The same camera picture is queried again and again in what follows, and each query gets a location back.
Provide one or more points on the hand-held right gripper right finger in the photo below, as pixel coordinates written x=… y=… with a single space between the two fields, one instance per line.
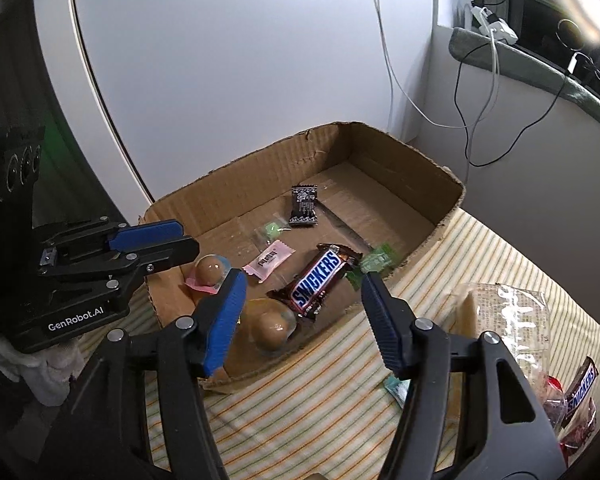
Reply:
x=380 y=320

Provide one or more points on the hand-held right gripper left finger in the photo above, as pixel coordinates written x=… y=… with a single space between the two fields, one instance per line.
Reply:
x=225 y=320

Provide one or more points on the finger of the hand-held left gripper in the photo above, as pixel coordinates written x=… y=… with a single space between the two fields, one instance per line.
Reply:
x=170 y=252
x=145 y=235

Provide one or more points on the jelly cup with pink lid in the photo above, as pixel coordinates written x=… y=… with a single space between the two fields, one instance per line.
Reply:
x=211 y=272

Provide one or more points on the jelly cup with yellow lid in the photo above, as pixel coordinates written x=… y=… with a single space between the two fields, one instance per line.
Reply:
x=270 y=327

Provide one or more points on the green snack packet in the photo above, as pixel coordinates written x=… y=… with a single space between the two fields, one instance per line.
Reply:
x=377 y=261

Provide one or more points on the pink candy packet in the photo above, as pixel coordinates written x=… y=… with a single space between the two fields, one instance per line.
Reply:
x=269 y=264

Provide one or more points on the brown chocolate bar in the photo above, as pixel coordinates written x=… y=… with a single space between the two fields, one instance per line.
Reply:
x=315 y=285
x=582 y=385

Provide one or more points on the small green candy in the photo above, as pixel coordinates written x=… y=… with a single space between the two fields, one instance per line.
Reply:
x=270 y=231

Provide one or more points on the small black snack packet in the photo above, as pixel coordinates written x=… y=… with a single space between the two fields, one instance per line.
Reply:
x=305 y=205

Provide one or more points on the brown cardboard box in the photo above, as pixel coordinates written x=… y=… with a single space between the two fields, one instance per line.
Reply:
x=380 y=180

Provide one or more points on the person's left hand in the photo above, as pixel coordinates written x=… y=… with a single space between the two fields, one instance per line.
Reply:
x=30 y=370

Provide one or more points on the teal snack packet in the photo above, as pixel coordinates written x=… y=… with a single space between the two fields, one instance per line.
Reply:
x=397 y=391

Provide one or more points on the striped bed sheet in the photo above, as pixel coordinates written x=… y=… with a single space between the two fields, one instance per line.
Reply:
x=330 y=385

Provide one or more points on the clear wrapped brown cake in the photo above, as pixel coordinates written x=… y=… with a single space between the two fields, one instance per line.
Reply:
x=510 y=315

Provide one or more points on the white wardrobe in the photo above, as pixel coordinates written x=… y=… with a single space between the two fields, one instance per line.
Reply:
x=230 y=60

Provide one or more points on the red snack packet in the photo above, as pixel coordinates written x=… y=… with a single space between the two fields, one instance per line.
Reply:
x=582 y=430

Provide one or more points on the white power strip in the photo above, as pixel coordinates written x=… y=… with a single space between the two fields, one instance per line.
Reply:
x=495 y=25

